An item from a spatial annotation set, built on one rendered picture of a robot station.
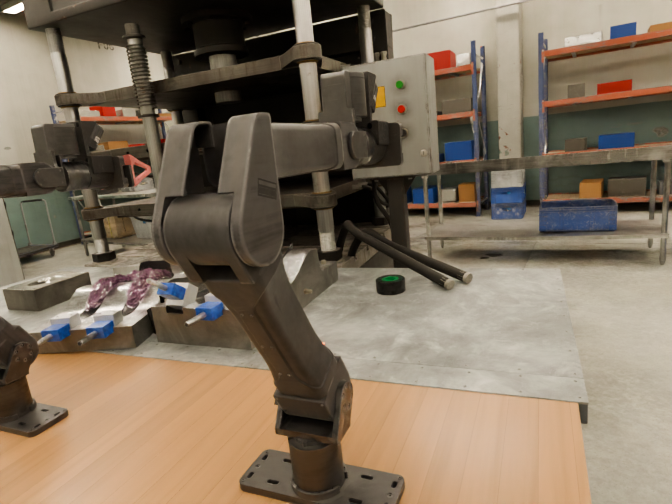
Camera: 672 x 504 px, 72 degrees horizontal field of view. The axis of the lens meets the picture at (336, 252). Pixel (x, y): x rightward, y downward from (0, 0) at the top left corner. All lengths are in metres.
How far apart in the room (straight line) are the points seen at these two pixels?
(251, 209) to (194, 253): 0.06
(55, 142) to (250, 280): 0.71
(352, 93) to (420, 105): 1.01
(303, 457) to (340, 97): 0.45
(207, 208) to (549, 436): 0.54
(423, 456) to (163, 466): 0.36
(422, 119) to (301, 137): 1.19
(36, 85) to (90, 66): 1.09
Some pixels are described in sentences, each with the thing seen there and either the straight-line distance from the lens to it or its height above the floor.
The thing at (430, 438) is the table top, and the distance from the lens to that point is 0.70.
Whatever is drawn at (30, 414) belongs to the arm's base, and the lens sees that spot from 1.00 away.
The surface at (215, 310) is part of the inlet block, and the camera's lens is 1.00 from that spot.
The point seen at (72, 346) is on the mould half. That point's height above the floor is 0.81.
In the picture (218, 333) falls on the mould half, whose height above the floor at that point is 0.83.
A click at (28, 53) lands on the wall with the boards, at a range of 9.26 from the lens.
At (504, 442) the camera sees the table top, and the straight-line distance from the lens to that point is 0.70.
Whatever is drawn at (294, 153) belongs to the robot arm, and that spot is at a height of 1.20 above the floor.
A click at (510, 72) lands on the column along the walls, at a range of 7.16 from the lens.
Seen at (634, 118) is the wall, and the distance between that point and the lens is 7.36.
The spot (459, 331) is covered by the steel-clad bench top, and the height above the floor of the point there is 0.80.
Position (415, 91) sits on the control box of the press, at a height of 1.35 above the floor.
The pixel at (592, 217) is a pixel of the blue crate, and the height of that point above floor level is 0.38.
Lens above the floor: 1.21
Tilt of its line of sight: 13 degrees down
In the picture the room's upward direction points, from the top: 6 degrees counter-clockwise
